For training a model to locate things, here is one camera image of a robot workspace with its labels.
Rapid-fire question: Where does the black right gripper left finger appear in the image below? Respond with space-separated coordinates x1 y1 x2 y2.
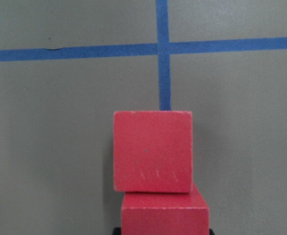
112 227 121 235

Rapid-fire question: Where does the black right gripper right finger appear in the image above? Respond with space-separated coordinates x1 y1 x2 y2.
209 229 215 235

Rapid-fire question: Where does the red block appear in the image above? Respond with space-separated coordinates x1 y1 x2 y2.
121 185 210 235
113 111 193 193

